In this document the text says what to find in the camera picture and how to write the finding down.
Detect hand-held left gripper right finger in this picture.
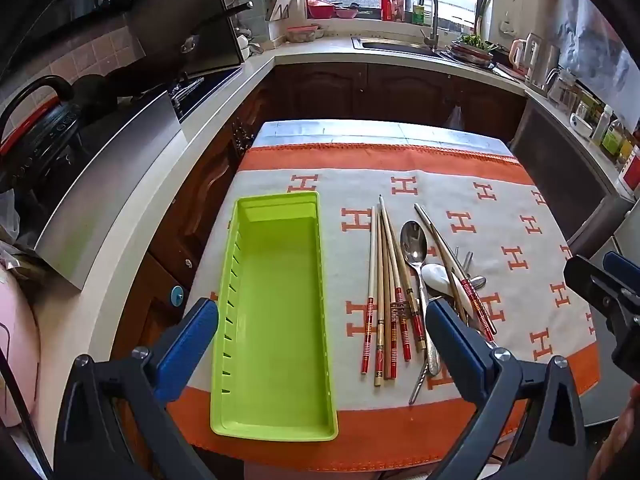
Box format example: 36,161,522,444
425,297,588,480

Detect stainless steel splash panel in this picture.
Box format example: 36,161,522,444
34,91,183,292

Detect green label jar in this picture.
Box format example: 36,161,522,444
601,119,627,157

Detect pink rice cooker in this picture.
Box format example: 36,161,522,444
0,265,42,428

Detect person's right hand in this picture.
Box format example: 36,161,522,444
597,385,640,480

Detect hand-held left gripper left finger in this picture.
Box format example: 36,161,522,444
52,297,221,480

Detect golden tan chopstick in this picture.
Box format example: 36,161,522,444
374,195,386,387

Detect green plastic utensil tray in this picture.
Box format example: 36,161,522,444
210,191,340,442

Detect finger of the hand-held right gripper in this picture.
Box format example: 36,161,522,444
602,251,640,292
563,254,640,322

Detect green onion plant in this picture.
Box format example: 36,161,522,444
475,0,495,36

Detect red colander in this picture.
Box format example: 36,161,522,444
306,0,337,20

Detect small condiment jar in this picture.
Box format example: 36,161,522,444
570,101,594,137

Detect white electric kettle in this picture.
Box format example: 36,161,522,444
508,32,545,85

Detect black pressure cooker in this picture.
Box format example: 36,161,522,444
0,75,83,193

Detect wooden chopstick brown patterned end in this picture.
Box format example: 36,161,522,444
386,210,427,355

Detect stainless steel appliance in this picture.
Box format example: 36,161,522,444
509,97,636,246

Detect pink lidded food container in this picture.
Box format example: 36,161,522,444
285,24,321,45

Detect orange and white printed blanket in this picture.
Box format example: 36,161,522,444
165,142,601,473

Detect large steel spoon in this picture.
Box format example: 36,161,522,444
400,220,442,377

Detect black range hood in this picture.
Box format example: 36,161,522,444
60,0,246,81

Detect white ceramic spoon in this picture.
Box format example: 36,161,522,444
421,262,473,323

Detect steel sink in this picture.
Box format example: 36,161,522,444
351,36,453,58

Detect bowl of greens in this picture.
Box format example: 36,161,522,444
449,34,498,67

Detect white chopstick red end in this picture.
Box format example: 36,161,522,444
360,205,377,376

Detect steel table knife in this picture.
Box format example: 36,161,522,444
408,357,432,406

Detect hanging plastic bag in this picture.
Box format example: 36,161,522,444
442,104,467,135

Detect red label white bottle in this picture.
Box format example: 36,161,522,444
619,144,640,190

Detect glass pitcher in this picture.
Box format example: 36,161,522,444
544,67,577,112

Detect gas stove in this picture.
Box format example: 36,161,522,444
167,67,243,123

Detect steel faucet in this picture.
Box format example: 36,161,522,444
418,0,442,51

